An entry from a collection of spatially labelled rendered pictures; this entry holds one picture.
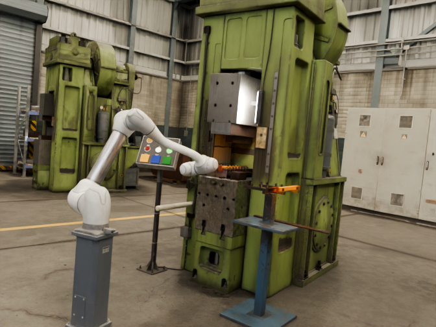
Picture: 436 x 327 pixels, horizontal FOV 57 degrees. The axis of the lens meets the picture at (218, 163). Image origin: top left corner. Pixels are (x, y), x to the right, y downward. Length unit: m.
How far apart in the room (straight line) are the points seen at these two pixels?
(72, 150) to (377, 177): 5.80
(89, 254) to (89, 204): 0.29
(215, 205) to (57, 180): 4.86
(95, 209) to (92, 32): 9.63
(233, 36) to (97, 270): 2.16
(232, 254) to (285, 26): 1.83
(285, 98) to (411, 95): 5.94
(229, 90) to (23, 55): 8.06
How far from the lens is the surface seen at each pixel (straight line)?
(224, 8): 3.58
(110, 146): 2.72
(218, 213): 3.22
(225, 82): 3.29
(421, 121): 8.10
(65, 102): 7.73
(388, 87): 9.10
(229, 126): 3.22
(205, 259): 3.43
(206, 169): 2.81
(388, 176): 8.23
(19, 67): 10.76
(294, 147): 3.46
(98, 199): 2.47
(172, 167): 3.39
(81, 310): 2.66
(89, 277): 2.56
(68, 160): 7.78
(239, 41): 3.49
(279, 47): 3.27
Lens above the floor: 1.24
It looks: 4 degrees down
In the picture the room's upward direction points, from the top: 5 degrees clockwise
